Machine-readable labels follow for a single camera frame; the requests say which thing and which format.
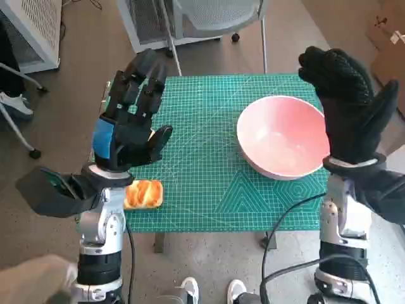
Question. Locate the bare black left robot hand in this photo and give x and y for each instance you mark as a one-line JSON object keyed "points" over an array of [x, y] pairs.
{"points": [[126, 136]]}

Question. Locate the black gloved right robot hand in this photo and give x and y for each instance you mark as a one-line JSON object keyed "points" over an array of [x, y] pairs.
{"points": [[348, 120]]}

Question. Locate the rectangular twisted bread loaf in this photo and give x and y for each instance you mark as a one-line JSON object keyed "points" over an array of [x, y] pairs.
{"points": [[145, 193]]}

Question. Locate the pink bowl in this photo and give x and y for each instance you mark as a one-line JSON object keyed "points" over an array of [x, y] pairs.
{"points": [[278, 133]]}

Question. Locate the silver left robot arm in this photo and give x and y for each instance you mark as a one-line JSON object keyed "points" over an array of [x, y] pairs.
{"points": [[101, 228]]}

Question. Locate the green cutting mat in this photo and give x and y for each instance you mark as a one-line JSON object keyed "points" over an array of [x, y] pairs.
{"points": [[202, 158]]}

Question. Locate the chair with grey legs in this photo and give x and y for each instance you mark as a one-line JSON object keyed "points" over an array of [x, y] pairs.
{"points": [[34, 154]]}

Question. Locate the grey table leg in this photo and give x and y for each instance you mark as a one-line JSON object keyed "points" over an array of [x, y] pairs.
{"points": [[270, 242], [159, 242]]}

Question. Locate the person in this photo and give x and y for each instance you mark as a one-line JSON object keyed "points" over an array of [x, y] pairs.
{"points": [[9, 63]]}

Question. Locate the white perforated metal cabinet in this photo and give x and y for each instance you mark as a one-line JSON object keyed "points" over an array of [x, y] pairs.
{"points": [[41, 19]]}

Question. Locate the grey mesh chair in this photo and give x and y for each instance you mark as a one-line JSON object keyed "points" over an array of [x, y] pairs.
{"points": [[221, 12]]}

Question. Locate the white sneaker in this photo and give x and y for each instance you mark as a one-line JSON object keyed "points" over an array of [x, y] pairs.
{"points": [[190, 289], [235, 289]]}

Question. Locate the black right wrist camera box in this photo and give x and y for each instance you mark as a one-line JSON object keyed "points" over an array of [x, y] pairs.
{"points": [[386, 196]]}

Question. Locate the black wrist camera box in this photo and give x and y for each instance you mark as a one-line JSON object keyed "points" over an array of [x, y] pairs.
{"points": [[386, 196], [47, 196]]}

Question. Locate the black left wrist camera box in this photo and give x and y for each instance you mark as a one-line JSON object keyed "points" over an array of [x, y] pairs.
{"points": [[47, 196]]}

